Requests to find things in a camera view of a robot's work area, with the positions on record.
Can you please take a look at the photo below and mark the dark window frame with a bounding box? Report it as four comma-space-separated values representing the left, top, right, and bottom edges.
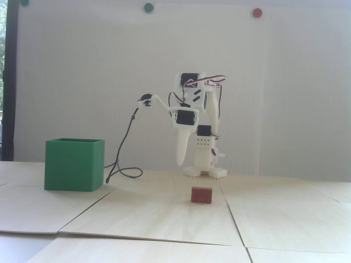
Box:
5, 0, 19, 162

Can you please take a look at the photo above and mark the red block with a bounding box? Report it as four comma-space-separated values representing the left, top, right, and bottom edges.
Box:
191, 187, 213, 204

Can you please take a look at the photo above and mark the white power cable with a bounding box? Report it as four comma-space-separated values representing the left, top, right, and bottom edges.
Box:
219, 154, 233, 176

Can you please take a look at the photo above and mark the white backdrop board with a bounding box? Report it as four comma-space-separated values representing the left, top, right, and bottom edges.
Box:
16, 0, 351, 182

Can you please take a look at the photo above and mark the black camera cable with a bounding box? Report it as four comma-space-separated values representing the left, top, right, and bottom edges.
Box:
105, 107, 143, 184

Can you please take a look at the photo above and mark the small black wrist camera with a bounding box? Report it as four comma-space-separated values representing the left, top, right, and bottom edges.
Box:
138, 94, 154, 108

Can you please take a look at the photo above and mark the green box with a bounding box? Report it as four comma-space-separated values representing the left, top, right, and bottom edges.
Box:
44, 138, 106, 191

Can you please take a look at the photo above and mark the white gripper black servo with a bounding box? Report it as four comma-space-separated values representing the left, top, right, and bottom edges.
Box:
171, 108, 200, 167

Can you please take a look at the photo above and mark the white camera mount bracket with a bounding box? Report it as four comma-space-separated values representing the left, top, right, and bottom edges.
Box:
152, 95, 177, 113

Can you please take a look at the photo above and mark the red white servo cable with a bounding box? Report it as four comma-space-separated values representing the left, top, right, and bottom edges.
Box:
168, 91, 191, 108
189, 75, 227, 124

